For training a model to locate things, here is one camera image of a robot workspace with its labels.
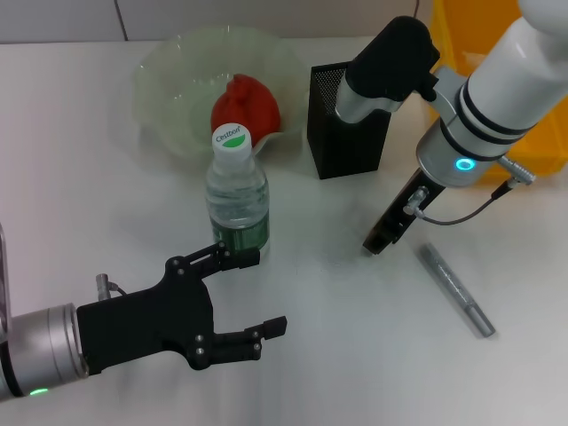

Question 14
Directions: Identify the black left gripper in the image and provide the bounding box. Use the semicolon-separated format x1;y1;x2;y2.
75;241;288;376

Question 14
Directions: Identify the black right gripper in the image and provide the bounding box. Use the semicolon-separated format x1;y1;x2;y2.
362;167;446;257

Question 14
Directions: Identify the grey silver pen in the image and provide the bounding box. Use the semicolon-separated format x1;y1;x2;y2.
419;243;497;339

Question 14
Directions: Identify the clear green-label water bottle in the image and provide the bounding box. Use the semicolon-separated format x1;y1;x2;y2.
204;123;271;261

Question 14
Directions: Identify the red-orange fruit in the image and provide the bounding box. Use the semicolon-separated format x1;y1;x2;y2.
210;73;283;143

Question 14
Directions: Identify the black mesh pen holder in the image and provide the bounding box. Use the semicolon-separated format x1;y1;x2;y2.
306;61;394;180

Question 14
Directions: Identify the green glass fruit plate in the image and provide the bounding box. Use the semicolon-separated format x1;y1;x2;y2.
132;25;307;161

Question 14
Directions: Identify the yellow plastic bin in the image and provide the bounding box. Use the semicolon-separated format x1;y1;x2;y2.
428;0;568;183

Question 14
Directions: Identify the left gripper cable with connector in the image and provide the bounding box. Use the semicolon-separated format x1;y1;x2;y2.
95;273;130;299

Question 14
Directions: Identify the right gripper cable with connectors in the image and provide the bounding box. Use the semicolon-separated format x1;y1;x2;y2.
406;154;537;225

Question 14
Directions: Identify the right wrist camera housing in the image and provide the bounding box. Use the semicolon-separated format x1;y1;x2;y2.
335;16;441;124

